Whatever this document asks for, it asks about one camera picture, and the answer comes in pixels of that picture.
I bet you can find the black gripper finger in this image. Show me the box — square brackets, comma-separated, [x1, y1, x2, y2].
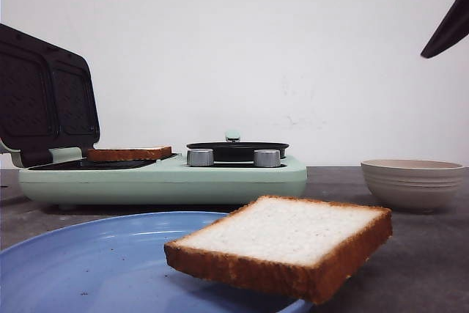
[421, 0, 468, 59]

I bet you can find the breakfast maker lid with plate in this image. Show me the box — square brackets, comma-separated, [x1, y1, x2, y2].
[1, 25, 100, 168]

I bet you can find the white bread slice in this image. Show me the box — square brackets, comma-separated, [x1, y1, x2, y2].
[87, 146, 172, 162]
[164, 195, 393, 304]

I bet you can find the mint green breakfast maker base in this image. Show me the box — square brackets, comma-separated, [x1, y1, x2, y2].
[18, 153, 307, 205]

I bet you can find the beige ribbed bowl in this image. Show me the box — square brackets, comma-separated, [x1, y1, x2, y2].
[361, 159, 465, 213]

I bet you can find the right silver control knob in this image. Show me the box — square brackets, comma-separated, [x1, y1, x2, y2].
[254, 149, 281, 168]

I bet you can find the silver control knob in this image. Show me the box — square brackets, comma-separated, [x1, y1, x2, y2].
[187, 148, 214, 167]
[254, 149, 281, 168]

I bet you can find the left silver control knob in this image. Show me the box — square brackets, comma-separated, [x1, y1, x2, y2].
[187, 148, 214, 167]

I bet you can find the black round frying pan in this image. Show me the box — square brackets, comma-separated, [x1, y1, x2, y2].
[186, 130, 289, 162]

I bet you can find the blue round plate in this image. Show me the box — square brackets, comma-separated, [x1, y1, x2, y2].
[1, 212, 311, 312]

